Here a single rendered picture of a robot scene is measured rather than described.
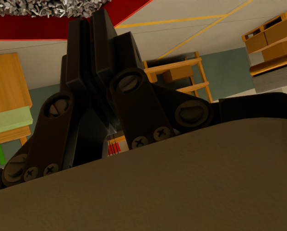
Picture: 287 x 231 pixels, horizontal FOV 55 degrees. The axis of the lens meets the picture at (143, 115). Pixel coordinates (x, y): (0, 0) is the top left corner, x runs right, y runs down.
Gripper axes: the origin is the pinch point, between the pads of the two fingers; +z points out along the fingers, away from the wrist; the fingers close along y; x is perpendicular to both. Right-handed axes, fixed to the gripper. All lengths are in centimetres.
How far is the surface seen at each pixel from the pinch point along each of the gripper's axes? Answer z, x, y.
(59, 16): 43.6, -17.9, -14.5
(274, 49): 452, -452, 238
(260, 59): 606, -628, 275
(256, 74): 11.0, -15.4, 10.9
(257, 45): 456, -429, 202
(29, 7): 37.2, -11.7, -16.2
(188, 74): 459, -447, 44
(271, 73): 9.8, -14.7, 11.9
